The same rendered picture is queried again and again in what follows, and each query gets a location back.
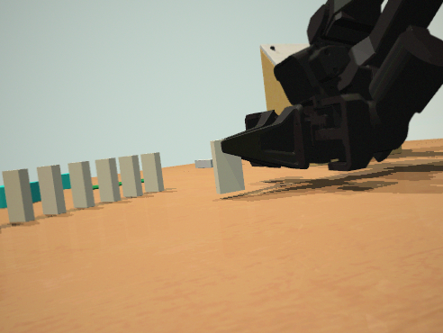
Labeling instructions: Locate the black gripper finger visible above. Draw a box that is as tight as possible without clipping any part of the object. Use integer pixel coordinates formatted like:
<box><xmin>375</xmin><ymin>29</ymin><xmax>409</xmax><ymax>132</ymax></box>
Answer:
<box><xmin>223</xmin><ymin>110</ymin><xmax>281</xmax><ymax>168</ymax></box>
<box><xmin>221</xmin><ymin>104</ymin><xmax>310</xmax><ymax>169</ymax></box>

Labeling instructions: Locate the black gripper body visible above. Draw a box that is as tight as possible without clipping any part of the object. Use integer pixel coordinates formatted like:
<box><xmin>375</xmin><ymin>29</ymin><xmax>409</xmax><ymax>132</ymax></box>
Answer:
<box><xmin>303</xmin><ymin>94</ymin><xmax>374</xmax><ymax>171</ymax></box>

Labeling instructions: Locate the beige domino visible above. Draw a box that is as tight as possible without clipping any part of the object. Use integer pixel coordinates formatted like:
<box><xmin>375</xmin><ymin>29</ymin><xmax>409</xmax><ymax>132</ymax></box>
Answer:
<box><xmin>210</xmin><ymin>139</ymin><xmax>245</xmax><ymax>194</ymax></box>
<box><xmin>37</xmin><ymin>165</ymin><xmax>67</xmax><ymax>214</ymax></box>
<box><xmin>140</xmin><ymin>152</ymin><xmax>165</xmax><ymax>192</ymax></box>
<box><xmin>119</xmin><ymin>155</ymin><xmax>143</xmax><ymax>197</ymax></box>
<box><xmin>68</xmin><ymin>161</ymin><xmax>95</xmax><ymax>208</ymax></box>
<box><xmin>95</xmin><ymin>157</ymin><xmax>122</xmax><ymax>202</ymax></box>
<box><xmin>2</xmin><ymin>168</ymin><xmax>35</xmax><ymax>222</ymax></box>

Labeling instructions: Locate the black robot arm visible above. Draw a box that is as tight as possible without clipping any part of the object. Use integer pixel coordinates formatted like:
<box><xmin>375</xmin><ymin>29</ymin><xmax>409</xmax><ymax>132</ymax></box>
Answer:
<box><xmin>274</xmin><ymin>0</ymin><xmax>443</xmax><ymax>162</ymax></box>

